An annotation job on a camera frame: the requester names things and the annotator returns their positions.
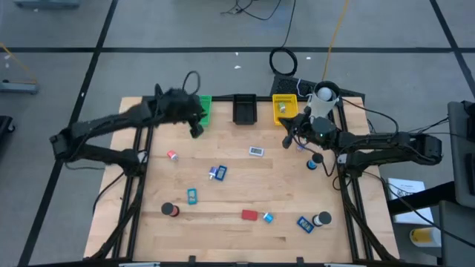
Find black perforated plate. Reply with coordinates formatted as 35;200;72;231
269;73;367;99

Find yellow hanging cable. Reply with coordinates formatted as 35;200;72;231
321;0;352;82

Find black floor object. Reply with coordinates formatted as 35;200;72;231
0;115;16;145

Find black floor cable bundle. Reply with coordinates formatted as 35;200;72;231
221;0;283;22

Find white purifier cable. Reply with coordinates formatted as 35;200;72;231
295;77;311;98

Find white paper sheet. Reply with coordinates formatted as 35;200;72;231
387;177;434;225

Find hourglass with red sand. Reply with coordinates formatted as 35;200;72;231
160;202;181;218

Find green plastic basket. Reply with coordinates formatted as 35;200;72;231
198;94;213;128

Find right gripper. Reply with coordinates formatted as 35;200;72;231
278;107;316;149

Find black hanging cable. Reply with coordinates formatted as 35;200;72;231
282;0;298;49

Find black diagonal beam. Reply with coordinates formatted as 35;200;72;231
387;180;456;216

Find black aluminium table frame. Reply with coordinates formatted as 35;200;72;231
88;83;400;267

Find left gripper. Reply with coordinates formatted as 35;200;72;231
159;88;208;139

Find black plastic basket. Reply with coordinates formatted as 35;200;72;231
232;93;258;126

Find grey floor plate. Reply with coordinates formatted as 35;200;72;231
13;0;81;10

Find yellow plastic basket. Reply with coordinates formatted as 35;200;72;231
272;93;300;127

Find hourglass with blue sand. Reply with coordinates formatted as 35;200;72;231
306;152;324;171

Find white cylindrical air purifier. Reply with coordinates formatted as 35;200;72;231
306;80;341;120

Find grey desk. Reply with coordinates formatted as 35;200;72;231
439;99;475;267

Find yellow bottle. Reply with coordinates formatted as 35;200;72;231
409;226;442;248

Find grey floor stand base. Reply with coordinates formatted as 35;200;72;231
0;79;39;95

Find coiled black cable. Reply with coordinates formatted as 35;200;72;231
269;47;299;77

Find blue digital thermometer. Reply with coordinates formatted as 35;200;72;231
296;216;315;234
214;165;229;182

